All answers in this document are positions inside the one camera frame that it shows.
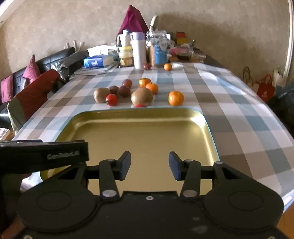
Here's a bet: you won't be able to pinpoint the white paper bag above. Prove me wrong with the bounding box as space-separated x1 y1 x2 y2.
272 69 286 88

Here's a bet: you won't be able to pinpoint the yellow lid glass jar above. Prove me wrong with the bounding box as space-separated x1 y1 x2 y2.
118 46 134 67

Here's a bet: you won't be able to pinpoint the white thermos purple lid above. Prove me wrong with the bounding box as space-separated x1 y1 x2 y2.
130 32 147 69

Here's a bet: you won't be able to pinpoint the red chair cover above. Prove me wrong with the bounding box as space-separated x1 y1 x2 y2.
8 69 67 134

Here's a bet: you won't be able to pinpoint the brown kiwi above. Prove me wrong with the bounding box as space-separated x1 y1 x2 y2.
131 87 153 106
93 88 112 103

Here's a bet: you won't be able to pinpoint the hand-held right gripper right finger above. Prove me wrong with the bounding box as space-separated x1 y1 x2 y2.
168 151 251 200

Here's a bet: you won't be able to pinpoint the wooden board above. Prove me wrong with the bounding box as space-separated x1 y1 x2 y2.
169 55 206 63

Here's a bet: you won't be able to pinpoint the clear cereal jar blue label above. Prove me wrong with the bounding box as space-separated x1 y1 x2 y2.
146 30 169 67

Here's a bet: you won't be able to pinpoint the white door frame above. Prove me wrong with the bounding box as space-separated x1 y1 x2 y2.
284 0 294 80

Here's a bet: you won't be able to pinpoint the magenta bag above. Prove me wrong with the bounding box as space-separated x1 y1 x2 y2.
118 5 150 35

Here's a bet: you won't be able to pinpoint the blue tissue pack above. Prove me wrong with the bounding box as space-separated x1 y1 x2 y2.
83 56 105 68

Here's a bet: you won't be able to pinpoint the white plastic bottle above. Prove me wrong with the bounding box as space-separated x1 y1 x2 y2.
122 29 130 47

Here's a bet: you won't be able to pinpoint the white folded paper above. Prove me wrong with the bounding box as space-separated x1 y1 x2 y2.
87 45 117 57

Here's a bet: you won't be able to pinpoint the black leather sofa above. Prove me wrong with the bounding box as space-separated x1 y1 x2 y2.
0 47 90 129

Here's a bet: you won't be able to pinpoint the gold metal tray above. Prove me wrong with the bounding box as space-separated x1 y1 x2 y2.
40 108 220 192

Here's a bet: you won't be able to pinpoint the magenta cushion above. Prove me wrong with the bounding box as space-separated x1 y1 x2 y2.
1 75 14 104
23 55 42 83

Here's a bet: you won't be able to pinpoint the brown paper bag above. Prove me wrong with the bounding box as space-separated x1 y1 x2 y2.
242 67 260 92

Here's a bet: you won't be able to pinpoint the checked tablecloth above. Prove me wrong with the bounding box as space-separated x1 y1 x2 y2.
12 61 294 207

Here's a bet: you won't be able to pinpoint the glass bowl with dark liquid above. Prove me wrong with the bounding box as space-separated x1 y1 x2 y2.
176 47 196 61

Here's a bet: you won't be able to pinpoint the red shopping bag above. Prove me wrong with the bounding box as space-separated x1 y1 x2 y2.
256 74 275 103

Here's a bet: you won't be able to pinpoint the grey metal rods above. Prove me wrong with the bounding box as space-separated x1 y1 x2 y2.
64 40 86 50

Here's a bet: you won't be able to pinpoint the white round mirror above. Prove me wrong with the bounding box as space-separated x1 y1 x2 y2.
149 15 159 31

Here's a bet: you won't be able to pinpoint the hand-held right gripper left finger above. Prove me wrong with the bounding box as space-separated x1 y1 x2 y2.
54 150 132 200

